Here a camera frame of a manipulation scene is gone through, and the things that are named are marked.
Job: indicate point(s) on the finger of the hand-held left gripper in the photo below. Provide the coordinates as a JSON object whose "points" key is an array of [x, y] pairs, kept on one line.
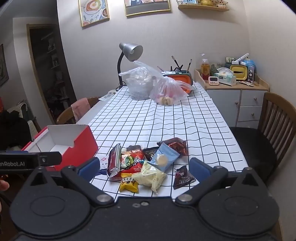
{"points": [[49, 158]]}

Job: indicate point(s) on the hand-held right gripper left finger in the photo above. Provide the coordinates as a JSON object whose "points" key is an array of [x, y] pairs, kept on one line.
{"points": [[89, 168]]}

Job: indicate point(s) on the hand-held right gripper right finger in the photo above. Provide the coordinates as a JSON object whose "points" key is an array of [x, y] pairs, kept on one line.
{"points": [[198, 169]]}

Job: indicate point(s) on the dark brown chocolate packet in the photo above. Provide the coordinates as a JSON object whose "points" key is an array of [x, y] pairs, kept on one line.
{"points": [[182, 178]]}

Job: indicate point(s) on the red cardboard box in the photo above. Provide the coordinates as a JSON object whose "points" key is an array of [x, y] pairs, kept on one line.
{"points": [[85, 143]]}

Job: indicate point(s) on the dark red long packet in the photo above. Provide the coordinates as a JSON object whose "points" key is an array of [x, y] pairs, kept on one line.
{"points": [[113, 160]]}

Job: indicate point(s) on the shiny brown snack packet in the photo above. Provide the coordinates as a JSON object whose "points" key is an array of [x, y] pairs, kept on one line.
{"points": [[178, 147]]}

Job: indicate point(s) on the light blue snack packet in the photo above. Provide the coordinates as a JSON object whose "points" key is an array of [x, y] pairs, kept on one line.
{"points": [[165, 154]]}

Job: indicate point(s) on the red snack packet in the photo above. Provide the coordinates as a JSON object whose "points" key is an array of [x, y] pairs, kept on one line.
{"points": [[136, 168]]}

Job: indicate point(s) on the pale yellow snack packet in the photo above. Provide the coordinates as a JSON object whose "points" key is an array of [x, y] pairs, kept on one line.
{"points": [[150, 177]]}

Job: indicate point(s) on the black snack packet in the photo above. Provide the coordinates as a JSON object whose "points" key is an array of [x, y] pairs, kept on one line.
{"points": [[150, 153]]}

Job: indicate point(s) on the plastic bag of red snacks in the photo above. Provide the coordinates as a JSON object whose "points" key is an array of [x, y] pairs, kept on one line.
{"points": [[168, 92]]}

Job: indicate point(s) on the person's left hand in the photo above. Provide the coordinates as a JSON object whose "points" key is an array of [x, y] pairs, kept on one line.
{"points": [[3, 185]]}

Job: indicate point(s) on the small white packet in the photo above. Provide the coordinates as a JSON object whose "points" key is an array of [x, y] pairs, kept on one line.
{"points": [[103, 162]]}

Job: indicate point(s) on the black jacket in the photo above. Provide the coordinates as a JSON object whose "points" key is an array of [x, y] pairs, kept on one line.
{"points": [[13, 129]]}

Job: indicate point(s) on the pink towel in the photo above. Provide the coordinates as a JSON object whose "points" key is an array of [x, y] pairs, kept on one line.
{"points": [[81, 110]]}

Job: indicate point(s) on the wooden chair with black seat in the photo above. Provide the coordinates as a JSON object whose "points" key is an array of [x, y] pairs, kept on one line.
{"points": [[254, 146]]}

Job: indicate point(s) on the white checkered tablecloth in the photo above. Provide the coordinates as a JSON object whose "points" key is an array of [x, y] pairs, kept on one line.
{"points": [[161, 120]]}

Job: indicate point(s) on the grey drawer cabinet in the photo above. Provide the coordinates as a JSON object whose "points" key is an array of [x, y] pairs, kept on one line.
{"points": [[226, 102]]}

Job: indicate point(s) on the white flat packet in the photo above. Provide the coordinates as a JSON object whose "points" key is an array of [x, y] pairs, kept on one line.
{"points": [[107, 96]]}

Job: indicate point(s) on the white kitchen timer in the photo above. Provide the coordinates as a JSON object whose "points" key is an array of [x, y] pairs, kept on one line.
{"points": [[213, 81]]}

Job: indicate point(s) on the dark bookshelf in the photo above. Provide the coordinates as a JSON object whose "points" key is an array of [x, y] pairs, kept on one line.
{"points": [[52, 69]]}

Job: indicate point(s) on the orange collapsible basket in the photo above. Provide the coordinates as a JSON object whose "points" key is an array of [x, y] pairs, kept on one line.
{"points": [[180, 77]]}

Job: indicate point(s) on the tissue pack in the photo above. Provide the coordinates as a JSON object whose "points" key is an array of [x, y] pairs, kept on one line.
{"points": [[225, 77]]}

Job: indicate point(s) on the clear plastic bag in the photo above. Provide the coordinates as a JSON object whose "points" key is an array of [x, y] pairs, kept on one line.
{"points": [[138, 85]]}

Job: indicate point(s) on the orange drink bottle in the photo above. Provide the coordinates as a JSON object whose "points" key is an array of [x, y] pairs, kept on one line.
{"points": [[204, 69]]}

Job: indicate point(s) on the dark brush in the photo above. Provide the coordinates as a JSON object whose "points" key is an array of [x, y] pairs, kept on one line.
{"points": [[175, 62], [189, 64]]}

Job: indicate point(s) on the yellow tissue box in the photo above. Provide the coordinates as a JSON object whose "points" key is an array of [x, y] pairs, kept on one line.
{"points": [[239, 71]]}

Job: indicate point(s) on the white tube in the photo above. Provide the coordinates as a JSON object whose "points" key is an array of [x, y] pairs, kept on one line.
{"points": [[240, 58]]}

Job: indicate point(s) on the grey desk lamp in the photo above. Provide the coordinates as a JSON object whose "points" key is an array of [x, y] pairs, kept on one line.
{"points": [[131, 49]]}

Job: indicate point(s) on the framed food picture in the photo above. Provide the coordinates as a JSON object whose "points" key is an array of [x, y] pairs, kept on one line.
{"points": [[93, 11]]}

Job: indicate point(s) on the wooden wall shelf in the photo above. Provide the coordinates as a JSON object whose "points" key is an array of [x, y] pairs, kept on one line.
{"points": [[203, 6]]}

